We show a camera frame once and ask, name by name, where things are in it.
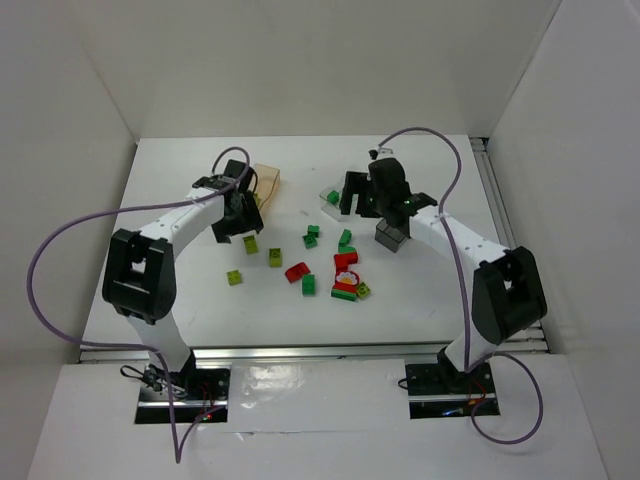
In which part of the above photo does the green lego brick carried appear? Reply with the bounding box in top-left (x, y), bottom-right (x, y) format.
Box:
top-left (327, 190), bottom-right (340, 205)

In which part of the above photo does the red L-shaped lego brick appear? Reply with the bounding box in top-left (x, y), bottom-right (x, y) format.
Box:
top-left (333, 251), bottom-right (359, 272)

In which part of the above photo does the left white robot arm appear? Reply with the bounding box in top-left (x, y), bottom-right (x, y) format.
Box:
top-left (102, 160), bottom-right (263, 395)

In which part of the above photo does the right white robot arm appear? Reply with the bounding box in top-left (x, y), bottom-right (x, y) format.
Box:
top-left (339, 158), bottom-right (548, 382)

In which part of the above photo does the clear transparent container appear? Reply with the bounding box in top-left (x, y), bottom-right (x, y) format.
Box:
top-left (319, 183), bottom-right (355, 222)

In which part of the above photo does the dark grey transparent container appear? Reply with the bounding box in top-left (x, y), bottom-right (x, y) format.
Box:
top-left (375, 218), bottom-right (410, 253)

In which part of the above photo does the green curved lego brick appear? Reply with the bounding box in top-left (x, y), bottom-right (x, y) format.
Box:
top-left (338, 229), bottom-right (352, 253)

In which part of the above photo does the orange transparent container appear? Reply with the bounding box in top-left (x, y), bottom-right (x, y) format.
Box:
top-left (252, 164), bottom-right (281, 219)

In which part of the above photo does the green lego brick studs up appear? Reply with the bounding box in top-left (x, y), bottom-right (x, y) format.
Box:
top-left (307, 225), bottom-right (320, 238)

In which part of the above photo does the green lego brick upside down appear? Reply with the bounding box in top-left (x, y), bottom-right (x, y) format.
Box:
top-left (303, 234), bottom-right (317, 249)

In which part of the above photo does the red sloped lego brick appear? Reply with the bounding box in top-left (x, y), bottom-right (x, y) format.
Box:
top-left (284, 262), bottom-right (311, 283)

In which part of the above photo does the red flower lego block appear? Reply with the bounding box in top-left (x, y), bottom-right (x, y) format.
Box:
top-left (331, 270), bottom-right (360, 302)

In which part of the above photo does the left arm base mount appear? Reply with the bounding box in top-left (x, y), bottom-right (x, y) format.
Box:
top-left (134, 367), bottom-right (231, 425)

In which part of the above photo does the aluminium rail front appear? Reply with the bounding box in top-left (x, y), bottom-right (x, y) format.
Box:
top-left (79, 329), bottom-right (550, 364)

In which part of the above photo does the aluminium rail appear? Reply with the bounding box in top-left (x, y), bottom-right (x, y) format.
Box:
top-left (469, 137), bottom-right (549, 354)
top-left (79, 329), bottom-right (550, 364)

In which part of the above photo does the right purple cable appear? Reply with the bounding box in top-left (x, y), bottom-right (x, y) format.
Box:
top-left (368, 126), bottom-right (544, 445)

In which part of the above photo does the purple cable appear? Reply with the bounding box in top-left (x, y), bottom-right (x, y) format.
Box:
top-left (27, 146), bottom-right (251, 464)
top-left (368, 126), bottom-right (544, 445)

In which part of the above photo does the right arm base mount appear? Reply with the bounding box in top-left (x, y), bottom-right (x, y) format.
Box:
top-left (397, 363), bottom-right (500, 420)

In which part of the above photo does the aluminium rail right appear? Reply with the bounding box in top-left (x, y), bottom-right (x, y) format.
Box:
top-left (469, 137), bottom-right (549, 354)

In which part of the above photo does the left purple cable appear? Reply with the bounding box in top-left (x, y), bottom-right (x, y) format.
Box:
top-left (27, 146), bottom-right (251, 464)

